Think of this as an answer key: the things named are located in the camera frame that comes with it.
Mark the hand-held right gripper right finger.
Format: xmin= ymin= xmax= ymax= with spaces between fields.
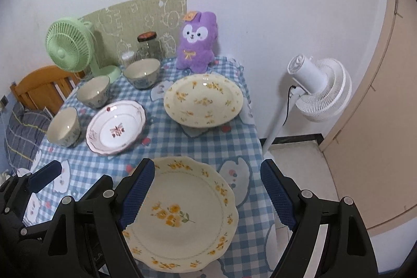
xmin=261 ymin=159 xmax=380 ymax=278

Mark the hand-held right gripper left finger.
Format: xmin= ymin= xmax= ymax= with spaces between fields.
xmin=33 ymin=158 xmax=155 ymax=278

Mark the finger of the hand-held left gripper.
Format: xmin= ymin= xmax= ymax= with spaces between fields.
xmin=7 ymin=161 xmax=62 ymax=221

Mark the blue patterned ceramic bowl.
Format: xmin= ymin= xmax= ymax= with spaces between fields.
xmin=122 ymin=58 xmax=161 ymax=90
xmin=46 ymin=107 xmax=81 ymax=148
xmin=76 ymin=75 xmax=111 ymax=109

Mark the scalloped yellow floral plate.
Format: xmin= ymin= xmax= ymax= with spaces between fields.
xmin=122 ymin=156 xmax=240 ymax=273

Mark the white plate red flower motif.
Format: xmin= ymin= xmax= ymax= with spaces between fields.
xmin=85 ymin=100 xmax=147 ymax=156

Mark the deep yellow floral plate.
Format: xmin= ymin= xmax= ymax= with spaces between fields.
xmin=163 ymin=73 xmax=245 ymax=128

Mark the grey plaid pillow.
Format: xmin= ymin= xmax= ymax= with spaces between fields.
xmin=4 ymin=100 xmax=54 ymax=171

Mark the blue checked printed tablecloth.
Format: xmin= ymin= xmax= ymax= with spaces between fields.
xmin=23 ymin=55 xmax=277 ymax=278

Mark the wooden bed headboard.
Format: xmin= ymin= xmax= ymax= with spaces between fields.
xmin=10 ymin=66 xmax=86 ymax=117

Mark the white standing fan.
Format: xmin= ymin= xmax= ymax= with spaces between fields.
xmin=261 ymin=54 xmax=353 ymax=161

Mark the green desk fan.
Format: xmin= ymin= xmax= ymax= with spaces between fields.
xmin=45 ymin=17 xmax=122 ymax=83

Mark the beige door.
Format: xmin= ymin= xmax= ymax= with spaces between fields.
xmin=317 ymin=0 xmax=417 ymax=236

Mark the cotton swab container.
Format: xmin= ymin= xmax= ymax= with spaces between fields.
xmin=121 ymin=51 xmax=137 ymax=67

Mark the glass jar with dark lid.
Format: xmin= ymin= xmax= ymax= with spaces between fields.
xmin=136 ymin=32 xmax=163 ymax=61

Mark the purple plush toy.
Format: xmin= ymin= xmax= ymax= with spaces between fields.
xmin=176 ymin=10 xmax=219 ymax=73

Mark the black fan cable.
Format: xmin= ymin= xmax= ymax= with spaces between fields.
xmin=282 ymin=85 xmax=298 ymax=126

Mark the green cartoon printed wall mat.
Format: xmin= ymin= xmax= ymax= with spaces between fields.
xmin=78 ymin=0 xmax=189 ymax=67

